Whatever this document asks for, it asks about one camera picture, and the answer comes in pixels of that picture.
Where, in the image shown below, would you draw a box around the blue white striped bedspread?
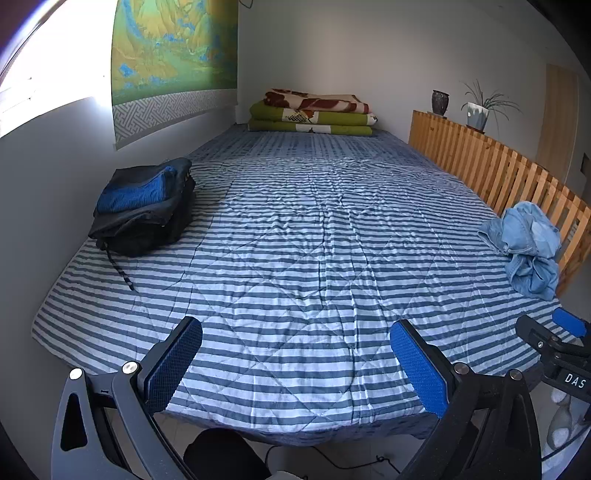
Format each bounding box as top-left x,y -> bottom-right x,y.
31,124 -> 561,439

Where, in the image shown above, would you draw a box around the wooden slatted bed rail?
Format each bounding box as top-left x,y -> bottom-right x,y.
409,110 -> 591,296

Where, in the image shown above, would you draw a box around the brown white patterned blanket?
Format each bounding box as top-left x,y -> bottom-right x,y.
264,89 -> 372,115

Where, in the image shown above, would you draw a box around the light blue denim jeans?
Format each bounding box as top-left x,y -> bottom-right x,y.
478,202 -> 561,296

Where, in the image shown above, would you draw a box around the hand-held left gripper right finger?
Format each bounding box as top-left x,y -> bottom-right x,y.
390,319 -> 542,480

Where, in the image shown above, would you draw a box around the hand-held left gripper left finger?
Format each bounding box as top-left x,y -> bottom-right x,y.
51,316 -> 203,480

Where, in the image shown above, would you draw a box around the dark grey folded garment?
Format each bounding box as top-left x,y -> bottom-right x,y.
113,158 -> 192,186

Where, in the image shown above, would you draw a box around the dark round object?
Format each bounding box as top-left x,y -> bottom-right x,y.
185,427 -> 269,480

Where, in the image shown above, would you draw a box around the black floor cable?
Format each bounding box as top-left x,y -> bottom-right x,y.
268,445 -> 402,472

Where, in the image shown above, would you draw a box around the landscape wall poster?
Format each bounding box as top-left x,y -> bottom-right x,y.
111,0 -> 239,151

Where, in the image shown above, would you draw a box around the potted spider plant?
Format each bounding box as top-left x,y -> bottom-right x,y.
461,79 -> 522,134

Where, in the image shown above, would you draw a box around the wooden door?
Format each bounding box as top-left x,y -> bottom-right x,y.
538,64 -> 580,185

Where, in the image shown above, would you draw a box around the black folded pants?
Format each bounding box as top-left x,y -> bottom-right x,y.
89,174 -> 197,292

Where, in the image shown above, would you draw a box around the blue knit sweater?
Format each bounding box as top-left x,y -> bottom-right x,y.
95,167 -> 178,214

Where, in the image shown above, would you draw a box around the bright window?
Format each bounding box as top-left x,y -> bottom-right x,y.
0,0 -> 116,139

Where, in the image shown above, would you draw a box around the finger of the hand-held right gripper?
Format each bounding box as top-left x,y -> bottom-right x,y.
551,307 -> 588,340
516,315 -> 591,365

